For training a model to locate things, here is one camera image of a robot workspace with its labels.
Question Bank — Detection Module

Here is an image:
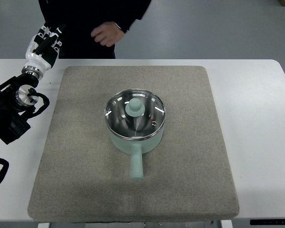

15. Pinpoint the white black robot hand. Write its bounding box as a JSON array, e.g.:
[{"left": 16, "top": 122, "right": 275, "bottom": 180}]
[{"left": 26, "top": 23, "right": 66, "bottom": 73}]

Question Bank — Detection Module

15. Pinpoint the glass lid with green knob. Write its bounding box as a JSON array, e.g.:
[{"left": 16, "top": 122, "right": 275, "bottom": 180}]
[{"left": 104, "top": 89, "right": 166, "bottom": 141}]

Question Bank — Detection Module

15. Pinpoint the black table control panel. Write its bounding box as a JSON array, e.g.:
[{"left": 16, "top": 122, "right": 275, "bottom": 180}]
[{"left": 249, "top": 219, "right": 285, "bottom": 226}]

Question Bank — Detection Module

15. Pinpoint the person in black clothes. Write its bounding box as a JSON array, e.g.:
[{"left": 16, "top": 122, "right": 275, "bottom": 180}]
[{"left": 39, "top": 0, "right": 151, "bottom": 59}]

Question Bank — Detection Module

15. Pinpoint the person's bare hand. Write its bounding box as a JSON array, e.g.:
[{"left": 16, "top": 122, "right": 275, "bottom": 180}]
[{"left": 90, "top": 21, "right": 124, "bottom": 48}]

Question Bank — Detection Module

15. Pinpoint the grey felt mat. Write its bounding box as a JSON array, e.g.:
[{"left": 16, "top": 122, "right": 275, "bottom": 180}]
[{"left": 28, "top": 66, "right": 239, "bottom": 222}]

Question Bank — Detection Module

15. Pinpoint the mint green saucepan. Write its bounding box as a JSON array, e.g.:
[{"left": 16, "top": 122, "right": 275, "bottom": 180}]
[{"left": 104, "top": 88, "right": 167, "bottom": 181}]

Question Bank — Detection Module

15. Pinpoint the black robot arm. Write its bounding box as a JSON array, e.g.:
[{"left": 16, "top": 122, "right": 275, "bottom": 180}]
[{"left": 0, "top": 66, "right": 50, "bottom": 144}]

